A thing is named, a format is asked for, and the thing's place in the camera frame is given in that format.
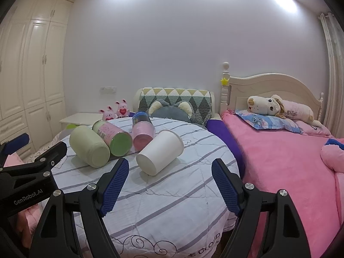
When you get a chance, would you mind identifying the white bedside shelf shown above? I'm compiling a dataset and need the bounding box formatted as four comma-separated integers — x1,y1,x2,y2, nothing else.
60,112,103,128

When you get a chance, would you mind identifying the cream wardrobe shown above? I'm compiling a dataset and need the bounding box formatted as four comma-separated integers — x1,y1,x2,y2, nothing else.
1,0,72,160

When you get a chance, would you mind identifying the white striped quilt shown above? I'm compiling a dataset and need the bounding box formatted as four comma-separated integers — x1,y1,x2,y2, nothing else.
40,116,241,258

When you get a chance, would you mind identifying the pale green cup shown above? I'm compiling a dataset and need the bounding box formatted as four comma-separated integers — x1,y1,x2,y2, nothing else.
69,125,110,168

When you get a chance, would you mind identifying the pink bed blanket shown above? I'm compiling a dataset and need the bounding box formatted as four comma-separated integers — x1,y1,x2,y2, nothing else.
222,111,343,257

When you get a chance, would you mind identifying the blue cartoon pillow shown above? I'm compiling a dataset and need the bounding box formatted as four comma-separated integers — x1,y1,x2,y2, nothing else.
235,110,303,134

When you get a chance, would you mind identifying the white wall socket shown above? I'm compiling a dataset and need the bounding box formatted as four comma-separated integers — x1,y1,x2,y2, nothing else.
100,86,116,93

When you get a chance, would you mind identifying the yellow star decoration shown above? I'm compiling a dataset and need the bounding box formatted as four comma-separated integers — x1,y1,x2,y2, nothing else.
220,77,229,86

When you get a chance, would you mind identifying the pink bunny plush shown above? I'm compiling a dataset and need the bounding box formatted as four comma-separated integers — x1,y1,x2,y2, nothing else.
98,106,117,121
115,99,130,118

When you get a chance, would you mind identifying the triangle patterned cushion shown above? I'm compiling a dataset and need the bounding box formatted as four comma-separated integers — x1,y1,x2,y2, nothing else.
133,87,215,126

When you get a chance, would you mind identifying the white paper cup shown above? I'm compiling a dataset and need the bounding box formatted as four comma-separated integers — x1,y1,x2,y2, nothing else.
136,130,184,176

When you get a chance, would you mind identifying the pink bunny plush left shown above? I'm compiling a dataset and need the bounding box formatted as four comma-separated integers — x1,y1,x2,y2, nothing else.
98,106,117,121

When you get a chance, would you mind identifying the cream curtain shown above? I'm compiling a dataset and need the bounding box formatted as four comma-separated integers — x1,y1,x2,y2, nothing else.
319,12,343,138

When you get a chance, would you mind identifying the pink plush cushion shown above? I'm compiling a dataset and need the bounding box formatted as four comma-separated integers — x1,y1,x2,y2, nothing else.
320,139,344,173

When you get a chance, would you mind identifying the pink bunny plush right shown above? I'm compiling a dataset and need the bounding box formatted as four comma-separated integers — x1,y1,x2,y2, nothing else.
115,99,130,118

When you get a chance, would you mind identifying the cream wooden headboard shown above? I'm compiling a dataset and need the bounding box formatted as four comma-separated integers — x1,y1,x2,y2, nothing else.
219,62,324,121

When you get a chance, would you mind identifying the grey cat plush cushion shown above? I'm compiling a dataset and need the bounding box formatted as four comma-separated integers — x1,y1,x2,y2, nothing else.
147,99,196,123

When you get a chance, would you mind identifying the pink cup with blue lid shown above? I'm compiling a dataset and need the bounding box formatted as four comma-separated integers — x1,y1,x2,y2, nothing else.
132,112,155,151

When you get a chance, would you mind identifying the dog plush toy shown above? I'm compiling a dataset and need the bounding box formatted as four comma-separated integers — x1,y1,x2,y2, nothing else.
247,94,323,127

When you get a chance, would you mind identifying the purple blanket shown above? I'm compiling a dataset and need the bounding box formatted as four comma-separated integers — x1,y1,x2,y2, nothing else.
206,119,246,179

